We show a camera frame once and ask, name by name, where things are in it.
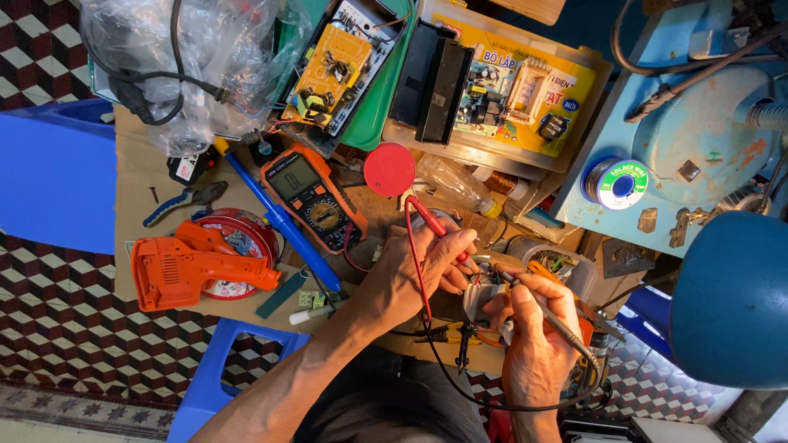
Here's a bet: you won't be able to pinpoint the person's left hand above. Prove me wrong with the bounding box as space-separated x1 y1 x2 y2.
360 229 479 325

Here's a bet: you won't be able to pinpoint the red round tin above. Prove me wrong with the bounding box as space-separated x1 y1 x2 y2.
191 208 282 301

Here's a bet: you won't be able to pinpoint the black adapter with white label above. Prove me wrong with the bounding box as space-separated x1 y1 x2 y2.
166 148 220 187

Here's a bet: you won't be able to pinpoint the small grey wired device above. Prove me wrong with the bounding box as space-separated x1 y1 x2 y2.
463 269 513 324

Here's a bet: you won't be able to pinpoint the green circuit board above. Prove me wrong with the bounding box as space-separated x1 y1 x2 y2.
454 59 519 138

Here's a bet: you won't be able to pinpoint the yellow circuit board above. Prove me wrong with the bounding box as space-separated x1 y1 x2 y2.
281 23 374 128

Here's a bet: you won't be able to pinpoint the blue plastic chair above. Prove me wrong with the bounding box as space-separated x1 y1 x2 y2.
0 98 118 256

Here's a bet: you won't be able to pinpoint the dark metal plate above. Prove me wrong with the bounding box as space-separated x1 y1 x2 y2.
601 236 657 279

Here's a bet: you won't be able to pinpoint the blue plastic stool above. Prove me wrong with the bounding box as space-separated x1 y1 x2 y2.
616 285 676 361
166 317 312 443

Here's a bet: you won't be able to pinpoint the teal plastic strip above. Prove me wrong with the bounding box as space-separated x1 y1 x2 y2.
255 271 307 320

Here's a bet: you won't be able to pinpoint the orange plastic tool housing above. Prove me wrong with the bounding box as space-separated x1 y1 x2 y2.
131 220 283 313

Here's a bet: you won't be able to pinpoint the white marker tube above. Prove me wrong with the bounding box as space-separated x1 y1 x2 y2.
289 301 349 326

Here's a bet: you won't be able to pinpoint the black cable on workbench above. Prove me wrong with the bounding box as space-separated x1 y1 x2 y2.
611 0 788 78

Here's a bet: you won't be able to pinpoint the red multimeter probe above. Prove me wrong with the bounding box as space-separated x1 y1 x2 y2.
403 195 480 324

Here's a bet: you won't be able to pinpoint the small clear plastic container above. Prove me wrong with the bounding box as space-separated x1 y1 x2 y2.
522 244 598 304

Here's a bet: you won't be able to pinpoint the person's right hand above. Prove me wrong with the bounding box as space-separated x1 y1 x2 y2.
483 272 583 411

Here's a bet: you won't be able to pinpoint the brown cardboard sheet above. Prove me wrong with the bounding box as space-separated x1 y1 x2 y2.
114 105 513 377

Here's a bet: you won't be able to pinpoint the orange-handled pliers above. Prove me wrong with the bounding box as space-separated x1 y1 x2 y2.
527 260 627 343

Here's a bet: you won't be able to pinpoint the blue lamp shade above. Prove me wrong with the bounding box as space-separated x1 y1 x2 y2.
670 211 788 391

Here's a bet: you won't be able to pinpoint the copper wire spool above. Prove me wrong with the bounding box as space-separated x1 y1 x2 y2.
473 167 531 201

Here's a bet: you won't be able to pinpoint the yellow-handled wire cutters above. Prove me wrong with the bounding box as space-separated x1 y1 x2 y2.
414 322 488 347

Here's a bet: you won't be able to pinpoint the blue-handled pliers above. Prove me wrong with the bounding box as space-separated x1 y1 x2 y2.
143 181 229 228

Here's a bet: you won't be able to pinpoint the clear plastic bottle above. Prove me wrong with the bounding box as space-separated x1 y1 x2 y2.
417 154 503 220

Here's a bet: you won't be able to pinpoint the red round lid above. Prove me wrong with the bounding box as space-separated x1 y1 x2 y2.
364 142 417 198

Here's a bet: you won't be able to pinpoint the clear box with yellow label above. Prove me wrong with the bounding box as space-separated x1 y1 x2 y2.
382 0 614 180

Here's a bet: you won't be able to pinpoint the black power cable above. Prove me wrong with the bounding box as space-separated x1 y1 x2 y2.
80 0 230 128

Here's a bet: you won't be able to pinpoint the solder wire spool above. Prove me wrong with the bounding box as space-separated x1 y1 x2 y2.
581 158 650 211

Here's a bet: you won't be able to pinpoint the orange digital multimeter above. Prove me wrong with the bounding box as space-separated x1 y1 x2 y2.
260 143 369 255

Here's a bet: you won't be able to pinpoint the person's dark trousers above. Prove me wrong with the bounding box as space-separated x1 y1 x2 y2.
294 345 495 443

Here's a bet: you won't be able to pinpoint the green plastic tray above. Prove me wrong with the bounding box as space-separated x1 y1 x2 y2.
340 0 421 152

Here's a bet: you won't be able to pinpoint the black multimeter probe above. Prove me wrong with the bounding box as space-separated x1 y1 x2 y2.
425 267 608 413

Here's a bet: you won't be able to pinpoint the blue desoldering pump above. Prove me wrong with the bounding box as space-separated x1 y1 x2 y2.
215 138 343 294

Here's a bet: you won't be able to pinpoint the clear plastic bag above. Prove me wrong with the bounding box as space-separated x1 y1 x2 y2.
79 0 316 158

